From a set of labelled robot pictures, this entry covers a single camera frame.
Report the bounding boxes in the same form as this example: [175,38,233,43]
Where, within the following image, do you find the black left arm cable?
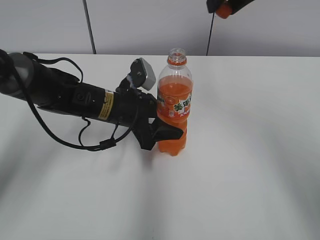
[0,49,141,152]

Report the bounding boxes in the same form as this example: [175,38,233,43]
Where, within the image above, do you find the orange soda plastic bottle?
[157,48,194,156]

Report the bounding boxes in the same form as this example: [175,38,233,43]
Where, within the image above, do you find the orange bottle cap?
[215,1,233,19]

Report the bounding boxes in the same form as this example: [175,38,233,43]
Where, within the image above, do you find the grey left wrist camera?
[126,57,156,91]

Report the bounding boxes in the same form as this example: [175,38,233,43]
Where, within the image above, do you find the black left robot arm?
[0,51,183,152]

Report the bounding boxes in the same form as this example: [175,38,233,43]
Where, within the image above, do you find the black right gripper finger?
[228,0,254,15]
[206,0,226,13]

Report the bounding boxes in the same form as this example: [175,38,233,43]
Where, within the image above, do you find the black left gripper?
[109,86,184,150]

